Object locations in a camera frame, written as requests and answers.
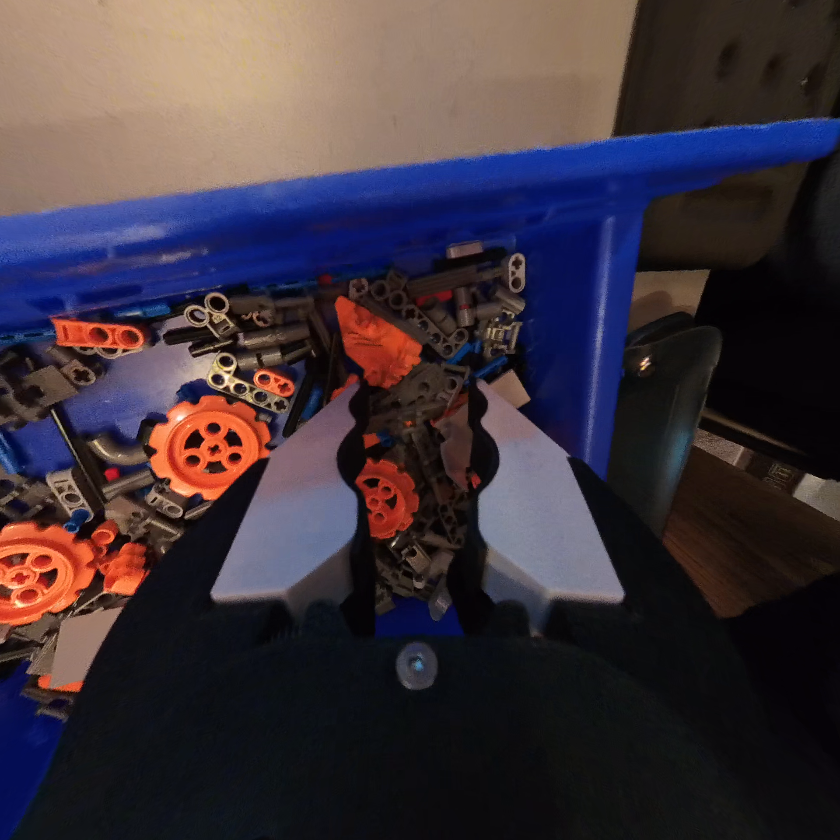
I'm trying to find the blue plastic bin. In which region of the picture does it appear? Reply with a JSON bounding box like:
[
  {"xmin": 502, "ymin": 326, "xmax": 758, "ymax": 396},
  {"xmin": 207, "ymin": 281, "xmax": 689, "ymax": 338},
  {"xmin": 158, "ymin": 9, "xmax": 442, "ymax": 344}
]
[{"xmin": 0, "ymin": 118, "xmax": 840, "ymax": 840}]

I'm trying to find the pile of toy building parts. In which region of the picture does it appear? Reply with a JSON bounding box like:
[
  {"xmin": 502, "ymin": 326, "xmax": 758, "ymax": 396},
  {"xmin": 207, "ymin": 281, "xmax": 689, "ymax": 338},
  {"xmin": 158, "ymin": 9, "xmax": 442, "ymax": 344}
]
[{"xmin": 0, "ymin": 241, "xmax": 532, "ymax": 723}]

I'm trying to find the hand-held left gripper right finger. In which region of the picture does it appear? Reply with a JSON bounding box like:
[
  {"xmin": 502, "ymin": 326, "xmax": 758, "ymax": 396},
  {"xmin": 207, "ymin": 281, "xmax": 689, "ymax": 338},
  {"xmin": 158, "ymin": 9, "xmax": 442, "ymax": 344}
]
[{"xmin": 449, "ymin": 379, "xmax": 626, "ymax": 637}]

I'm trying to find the black plastic chair part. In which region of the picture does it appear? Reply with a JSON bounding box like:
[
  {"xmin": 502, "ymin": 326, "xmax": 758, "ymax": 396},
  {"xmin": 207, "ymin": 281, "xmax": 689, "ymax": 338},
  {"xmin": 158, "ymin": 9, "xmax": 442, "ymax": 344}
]
[{"xmin": 607, "ymin": 311, "xmax": 723, "ymax": 539}]

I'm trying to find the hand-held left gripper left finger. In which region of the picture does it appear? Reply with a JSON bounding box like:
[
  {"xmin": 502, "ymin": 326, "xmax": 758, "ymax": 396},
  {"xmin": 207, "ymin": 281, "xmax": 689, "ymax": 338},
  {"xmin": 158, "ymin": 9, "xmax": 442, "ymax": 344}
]
[{"xmin": 210, "ymin": 382, "xmax": 378, "ymax": 637}]

